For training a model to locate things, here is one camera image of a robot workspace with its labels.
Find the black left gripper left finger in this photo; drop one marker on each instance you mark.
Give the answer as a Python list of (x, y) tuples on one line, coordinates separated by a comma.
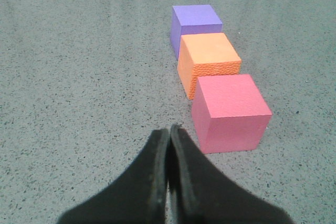
[(138, 195)]

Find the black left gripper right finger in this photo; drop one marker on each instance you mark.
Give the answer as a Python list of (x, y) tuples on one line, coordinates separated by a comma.
[(200, 193)]

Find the orange foam cube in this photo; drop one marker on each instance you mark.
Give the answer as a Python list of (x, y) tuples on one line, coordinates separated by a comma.
[(201, 55)]

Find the pink foam cube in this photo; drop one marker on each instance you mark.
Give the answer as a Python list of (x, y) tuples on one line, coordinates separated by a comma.
[(229, 113)]

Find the purple foam cube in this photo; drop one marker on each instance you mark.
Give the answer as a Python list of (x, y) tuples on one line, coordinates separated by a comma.
[(192, 19)]

